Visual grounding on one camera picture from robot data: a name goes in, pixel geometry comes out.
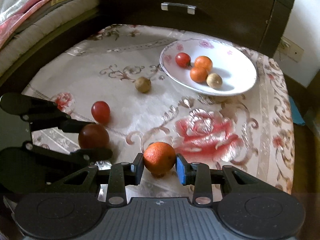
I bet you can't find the silver drawer handle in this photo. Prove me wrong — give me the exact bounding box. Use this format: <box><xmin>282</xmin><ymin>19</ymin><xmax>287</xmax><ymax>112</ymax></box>
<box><xmin>161</xmin><ymin>2</ymin><xmax>197</xmax><ymax>15</ymax></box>

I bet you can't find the pink floral blanket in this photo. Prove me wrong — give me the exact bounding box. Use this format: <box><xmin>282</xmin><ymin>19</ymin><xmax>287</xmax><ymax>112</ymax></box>
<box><xmin>0</xmin><ymin>0</ymin><xmax>97</xmax><ymax>48</ymax></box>

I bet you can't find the grey quilted mattress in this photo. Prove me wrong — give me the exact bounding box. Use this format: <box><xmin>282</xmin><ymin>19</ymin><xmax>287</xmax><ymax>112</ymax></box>
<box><xmin>1</xmin><ymin>0</ymin><xmax>99</xmax><ymax>76</ymax></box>

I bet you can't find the red cherry tomato with stem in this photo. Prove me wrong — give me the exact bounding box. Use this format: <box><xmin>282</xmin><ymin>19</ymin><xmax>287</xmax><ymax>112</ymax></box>
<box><xmin>175</xmin><ymin>53</ymin><xmax>191</xmax><ymax>68</ymax></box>

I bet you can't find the white floral plate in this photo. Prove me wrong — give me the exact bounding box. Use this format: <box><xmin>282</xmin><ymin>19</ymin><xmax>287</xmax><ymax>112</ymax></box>
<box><xmin>159</xmin><ymin>38</ymin><xmax>257</xmax><ymax>96</ymax></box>

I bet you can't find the wall power socket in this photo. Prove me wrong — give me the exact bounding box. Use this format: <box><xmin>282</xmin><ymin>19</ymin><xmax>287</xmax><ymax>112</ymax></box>
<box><xmin>277</xmin><ymin>37</ymin><xmax>304</xmax><ymax>62</ymax></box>

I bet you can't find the tan longan fruit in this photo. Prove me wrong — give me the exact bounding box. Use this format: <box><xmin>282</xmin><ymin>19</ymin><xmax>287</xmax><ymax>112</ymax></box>
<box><xmin>206</xmin><ymin>73</ymin><xmax>223</xmax><ymax>89</ymax></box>
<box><xmin>134</xmin><ymin>77</ymin><xmax>151</xmax><ymax>93</ymax></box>

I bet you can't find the dark brown-red tomato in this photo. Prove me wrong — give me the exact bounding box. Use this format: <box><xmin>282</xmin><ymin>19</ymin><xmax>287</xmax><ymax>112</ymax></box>
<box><xmin>78</xmin><ymin>124</ymin><xmax>110</xmax><ymax>149</ymax></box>

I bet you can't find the floral beige tablecloth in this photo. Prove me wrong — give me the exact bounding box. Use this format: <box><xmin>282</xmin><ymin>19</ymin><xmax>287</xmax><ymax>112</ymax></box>
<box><xmin>23</xmin><ymin>25</ymin><xmax>295</xmax><ymax>193</ymax></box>

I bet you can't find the dark wooden nightstand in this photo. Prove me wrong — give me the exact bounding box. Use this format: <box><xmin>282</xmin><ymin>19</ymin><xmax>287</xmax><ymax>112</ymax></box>
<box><xmin>100</xmin><ymin>0</ymin><xmax>295</xmax><ymax>56</ymax></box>

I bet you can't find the orange mandarin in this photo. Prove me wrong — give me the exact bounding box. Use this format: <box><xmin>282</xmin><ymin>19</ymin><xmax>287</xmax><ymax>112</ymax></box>
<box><xmin>189</xmin><ymin>67</ymin><xmax>208</xmax><ymax>83</ymax></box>
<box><xmin>143</xmin><ymin>142</ymin><xmax>176</xmax><ymax>177</ymax></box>
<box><xmin>194</xmin><ymin>56</ymin><xmax>213</xmax><ymax>72</ymax></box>

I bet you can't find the red oval cherry tomato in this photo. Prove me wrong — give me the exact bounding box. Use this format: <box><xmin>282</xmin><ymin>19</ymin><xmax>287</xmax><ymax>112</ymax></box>
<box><xmin>91</xmin><ymin>101</ymin><xmax>111</xmax><ymax>125</ymax></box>

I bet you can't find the teal cloth on floor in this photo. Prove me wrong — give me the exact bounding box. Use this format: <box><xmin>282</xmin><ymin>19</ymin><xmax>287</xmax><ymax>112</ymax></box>
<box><xmin>289</xmin><ymin>96</ymin><xmax>305</xmax><ymax>126</ymax></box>

